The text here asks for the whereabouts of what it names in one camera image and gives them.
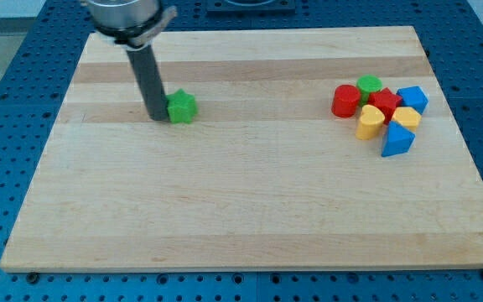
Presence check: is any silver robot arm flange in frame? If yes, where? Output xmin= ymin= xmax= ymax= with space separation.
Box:
xmin=86 ymin=0 xmax=178 ymax=49

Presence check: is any light wooden board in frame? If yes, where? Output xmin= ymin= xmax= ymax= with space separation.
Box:
xmin=0 ymin=26 xmax=483 ymax=273

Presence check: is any green star block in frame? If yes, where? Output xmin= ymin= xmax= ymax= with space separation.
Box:
xmin=166 ymin=89 xmax=198 ymax=123

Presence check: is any red cylinder block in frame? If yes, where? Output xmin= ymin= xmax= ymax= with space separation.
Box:
xmin=331 ymin=85 xmax=361 ymax=118

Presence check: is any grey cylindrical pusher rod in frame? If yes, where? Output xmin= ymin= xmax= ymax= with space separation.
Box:
xmin=127 ymin=45 xmax=169 ymax=122

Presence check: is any yellow heart block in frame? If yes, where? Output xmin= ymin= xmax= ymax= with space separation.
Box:
xmin=356 ymin=104 xmax=385 ymax=140

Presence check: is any green cylinder block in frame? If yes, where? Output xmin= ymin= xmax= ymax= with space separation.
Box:
xmin=356 ymin=75 xmax=382 ymax=107

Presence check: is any red star block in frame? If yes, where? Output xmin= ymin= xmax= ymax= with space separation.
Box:
xmin=367 ymin=87 xmax=403 ymax=125

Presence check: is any blue triangle block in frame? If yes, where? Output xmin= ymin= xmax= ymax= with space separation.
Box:
xmin=381 ymin=121 xmax=416 ymax=157

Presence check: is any yellow pentagon block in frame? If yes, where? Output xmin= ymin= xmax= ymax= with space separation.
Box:
xmin=392 ymin=107 xmax=422 ymax=133

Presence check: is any blue pentagon block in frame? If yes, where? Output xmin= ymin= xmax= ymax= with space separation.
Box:
xmin=397 ymin=86 xmax=428 ymax=115

